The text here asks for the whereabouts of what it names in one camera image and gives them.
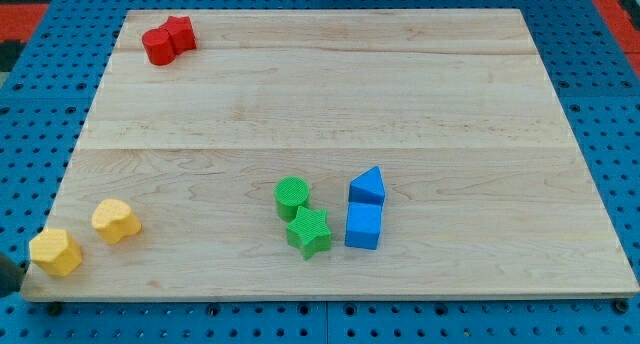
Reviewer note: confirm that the wooden board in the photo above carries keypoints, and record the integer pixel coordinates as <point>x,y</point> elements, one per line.
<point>487,194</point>

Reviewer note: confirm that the green cylinder block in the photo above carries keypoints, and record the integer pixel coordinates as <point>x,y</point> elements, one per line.
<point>290,193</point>

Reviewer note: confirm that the blue triangle block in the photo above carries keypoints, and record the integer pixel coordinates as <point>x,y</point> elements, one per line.
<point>368,187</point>

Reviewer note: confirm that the green star block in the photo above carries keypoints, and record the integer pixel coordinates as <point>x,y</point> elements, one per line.
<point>309,232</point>

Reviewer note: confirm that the blue cube block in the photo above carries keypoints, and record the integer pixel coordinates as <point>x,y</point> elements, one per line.
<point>363,225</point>

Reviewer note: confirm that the red star block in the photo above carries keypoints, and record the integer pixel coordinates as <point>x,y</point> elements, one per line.
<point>181,33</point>

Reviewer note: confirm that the red cylinder block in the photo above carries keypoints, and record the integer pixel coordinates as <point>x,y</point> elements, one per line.
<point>158,46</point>

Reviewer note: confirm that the yellow heart block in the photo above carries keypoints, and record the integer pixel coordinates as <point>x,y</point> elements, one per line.
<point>114,219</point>

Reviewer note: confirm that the yellow pentagon block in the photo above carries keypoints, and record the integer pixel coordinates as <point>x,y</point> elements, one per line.
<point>55,251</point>

